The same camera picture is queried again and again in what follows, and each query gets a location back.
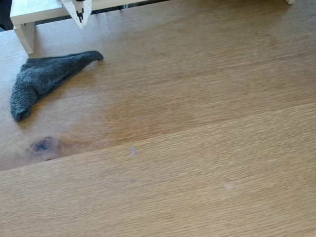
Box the grey fluffy sock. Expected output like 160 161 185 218
9 50 104 122

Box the white wooden shelf riser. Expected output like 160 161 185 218
9 0 173 55

